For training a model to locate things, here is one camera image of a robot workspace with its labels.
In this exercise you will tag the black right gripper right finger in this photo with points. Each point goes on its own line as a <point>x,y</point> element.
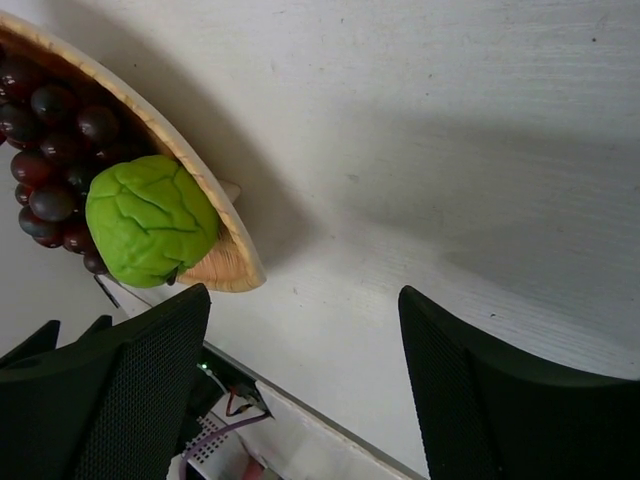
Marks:
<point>489,410</point>

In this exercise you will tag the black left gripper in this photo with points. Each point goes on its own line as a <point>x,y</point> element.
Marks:
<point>45,339</point>

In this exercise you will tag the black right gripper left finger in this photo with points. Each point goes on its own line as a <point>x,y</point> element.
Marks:
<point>100,395</point>

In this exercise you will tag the green fake apple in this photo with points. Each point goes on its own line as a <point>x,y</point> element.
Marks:
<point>150,220</point>

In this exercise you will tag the red fake grape bunch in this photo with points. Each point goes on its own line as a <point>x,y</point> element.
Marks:
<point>66,129</point>

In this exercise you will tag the woven triangular fruit basket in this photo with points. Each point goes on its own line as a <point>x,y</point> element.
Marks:
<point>233,264</point>

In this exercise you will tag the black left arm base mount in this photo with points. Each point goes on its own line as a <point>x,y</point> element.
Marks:
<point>219,377</point>

